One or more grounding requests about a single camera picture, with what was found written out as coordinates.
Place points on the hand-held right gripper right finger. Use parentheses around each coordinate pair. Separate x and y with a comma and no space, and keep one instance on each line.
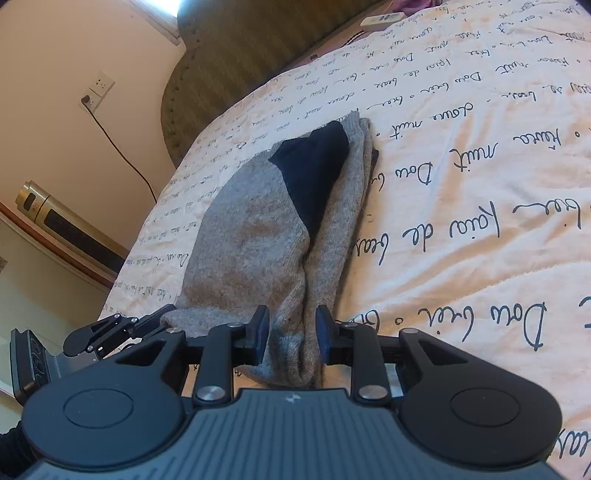
(323,342)

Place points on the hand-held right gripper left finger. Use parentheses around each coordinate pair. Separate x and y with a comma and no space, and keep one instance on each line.
(261,333)

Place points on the green padded headboard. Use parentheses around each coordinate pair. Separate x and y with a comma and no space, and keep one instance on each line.
(240,60)

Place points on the navy and grey sweater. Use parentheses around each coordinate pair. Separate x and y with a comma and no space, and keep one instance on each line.
(258,240)

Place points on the white script printed blanket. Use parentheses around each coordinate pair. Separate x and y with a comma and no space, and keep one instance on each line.
(461,194)

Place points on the white remote control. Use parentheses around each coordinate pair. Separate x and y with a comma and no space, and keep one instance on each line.
(383,20)

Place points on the gold and black tower appliance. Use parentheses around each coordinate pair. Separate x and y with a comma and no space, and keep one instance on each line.
(69,226)

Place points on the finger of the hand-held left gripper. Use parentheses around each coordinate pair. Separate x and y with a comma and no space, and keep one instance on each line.
(104,330)

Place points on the purple cloth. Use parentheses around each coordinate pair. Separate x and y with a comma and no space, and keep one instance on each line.
(422,3)

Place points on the wooden bedside cabinet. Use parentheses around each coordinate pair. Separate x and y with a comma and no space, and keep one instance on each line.
(41,295)

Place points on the white wall socket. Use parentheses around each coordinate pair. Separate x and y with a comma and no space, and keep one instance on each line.
(98,91)

